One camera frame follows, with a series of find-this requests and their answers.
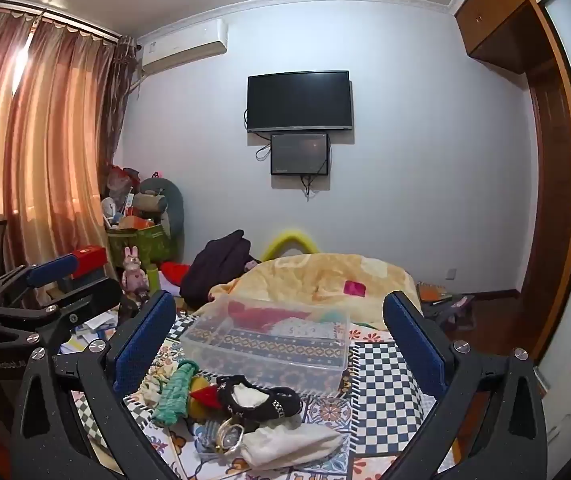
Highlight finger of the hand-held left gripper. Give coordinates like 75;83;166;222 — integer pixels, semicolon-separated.
0;277;123;347
0;254;80;311

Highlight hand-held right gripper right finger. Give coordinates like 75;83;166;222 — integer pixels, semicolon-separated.
375;291;549;480

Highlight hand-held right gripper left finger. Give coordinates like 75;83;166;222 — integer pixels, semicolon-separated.
8;290;188;480

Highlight green knitted cloth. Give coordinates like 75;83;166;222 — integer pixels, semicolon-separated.
152;360;199;427

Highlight yellow and red plush toy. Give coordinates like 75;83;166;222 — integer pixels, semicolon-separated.
188;377;224;419

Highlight clear plastic storage box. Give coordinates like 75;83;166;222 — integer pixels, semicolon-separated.
180;296;352;397

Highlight black slipper with chain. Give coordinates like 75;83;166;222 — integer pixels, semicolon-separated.
215;374;304;421

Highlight white cloth pouch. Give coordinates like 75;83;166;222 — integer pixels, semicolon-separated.
240;424;347;465

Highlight scattered papers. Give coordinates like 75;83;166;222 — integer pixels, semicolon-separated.
59;309;117;357

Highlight red box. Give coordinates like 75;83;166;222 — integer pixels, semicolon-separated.
72;245;106;279

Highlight pink bunny doll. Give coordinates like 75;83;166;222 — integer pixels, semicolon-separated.
120;246;150;307

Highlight grey and pink bag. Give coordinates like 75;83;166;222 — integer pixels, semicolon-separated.
423;294;475;330

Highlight patterned bed sheet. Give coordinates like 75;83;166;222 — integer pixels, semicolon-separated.
72;305;462;480

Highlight orange book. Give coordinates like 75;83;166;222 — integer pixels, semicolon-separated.
417;282;449;304

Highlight green storage box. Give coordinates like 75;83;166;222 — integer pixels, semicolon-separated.
106;222;171;267

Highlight black jacket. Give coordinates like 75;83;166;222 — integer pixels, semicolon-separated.
180;229;254;309

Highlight white and teal cloth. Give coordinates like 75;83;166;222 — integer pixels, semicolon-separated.
269;309;347;342

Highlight red cloth in box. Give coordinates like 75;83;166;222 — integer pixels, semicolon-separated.
227;302;267;334

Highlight red plastic bag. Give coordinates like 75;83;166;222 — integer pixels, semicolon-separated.
107;163;142;202

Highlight orange curtain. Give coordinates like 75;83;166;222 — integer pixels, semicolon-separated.
0;4;139;273

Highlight grey plush pillow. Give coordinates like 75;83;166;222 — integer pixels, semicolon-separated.
137;175;185;257

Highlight yellow blanket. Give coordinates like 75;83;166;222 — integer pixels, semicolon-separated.
209;253;422;332

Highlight gold bangles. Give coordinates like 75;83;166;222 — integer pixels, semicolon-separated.
215;418;247;454

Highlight yellow foam tube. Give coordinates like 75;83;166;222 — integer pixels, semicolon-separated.
261;230;319;264

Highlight white air conditioner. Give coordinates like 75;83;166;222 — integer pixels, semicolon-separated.
140;18;229;74

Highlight wooden overhead cabinet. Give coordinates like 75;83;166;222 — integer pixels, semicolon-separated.
454;0;566;75

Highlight wooden door frame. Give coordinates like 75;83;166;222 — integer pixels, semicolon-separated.
519;0;571;361

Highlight small black wall monitor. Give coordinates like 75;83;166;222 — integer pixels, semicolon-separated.
270;132;330;177

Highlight black wall television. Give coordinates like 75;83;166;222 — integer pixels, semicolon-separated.
246;70;354;134

